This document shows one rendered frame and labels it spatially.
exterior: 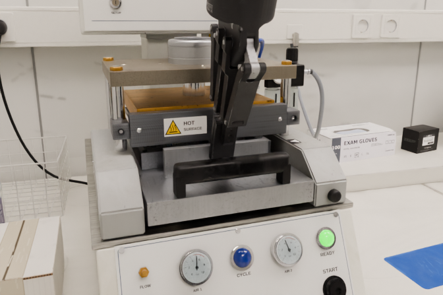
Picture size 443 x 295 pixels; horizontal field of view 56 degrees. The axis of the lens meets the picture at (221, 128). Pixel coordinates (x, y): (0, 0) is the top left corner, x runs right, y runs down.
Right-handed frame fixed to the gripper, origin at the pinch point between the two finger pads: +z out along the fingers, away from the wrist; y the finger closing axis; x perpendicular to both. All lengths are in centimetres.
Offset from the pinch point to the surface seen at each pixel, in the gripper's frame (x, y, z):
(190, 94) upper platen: -1.1, -13.4, 0.8
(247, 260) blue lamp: 0.3, 12.2, 9.6
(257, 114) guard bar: 6.6, -4.5, -0.4
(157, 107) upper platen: -7.6, -6.7, -1.3
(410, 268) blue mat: 35.3, 8.2, 26.2
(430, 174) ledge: 70, -21, 34
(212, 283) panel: -4.2, 12.9, 11.8
